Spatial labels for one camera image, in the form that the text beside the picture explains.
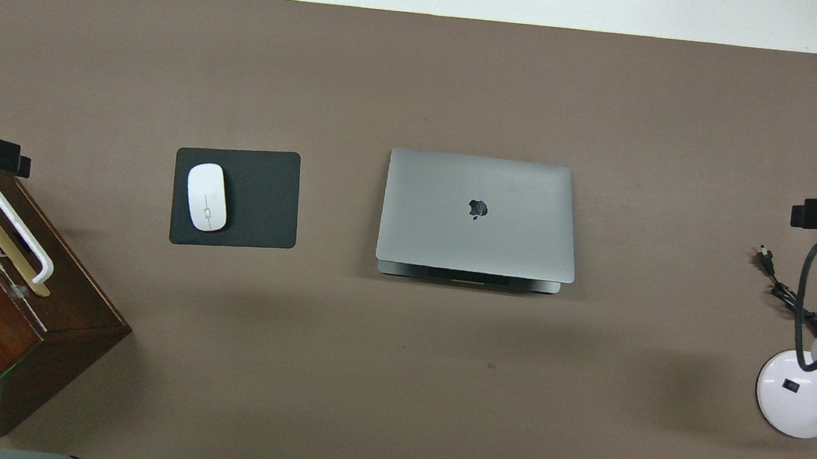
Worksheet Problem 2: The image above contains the black lamp power cable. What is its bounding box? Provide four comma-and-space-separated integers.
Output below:
750, 246, 817, 337

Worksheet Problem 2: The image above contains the black mouse pad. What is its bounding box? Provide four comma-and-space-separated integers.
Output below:
167, 140, 306, 256

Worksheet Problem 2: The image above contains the silver grey laptop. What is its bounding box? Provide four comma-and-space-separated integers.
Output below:
373, 146, 586, 297

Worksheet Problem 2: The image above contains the white desk lamp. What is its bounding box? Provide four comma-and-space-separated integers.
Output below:
751, 303, 817, 440

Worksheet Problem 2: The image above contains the white computer mouse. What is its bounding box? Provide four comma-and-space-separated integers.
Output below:
182, 160, 233, 234

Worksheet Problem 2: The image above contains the brown table mat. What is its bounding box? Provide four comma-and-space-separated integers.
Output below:
0, 0, 817, 459

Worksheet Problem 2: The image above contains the white box handle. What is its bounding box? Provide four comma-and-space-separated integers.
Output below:
0, 184, 62, 287

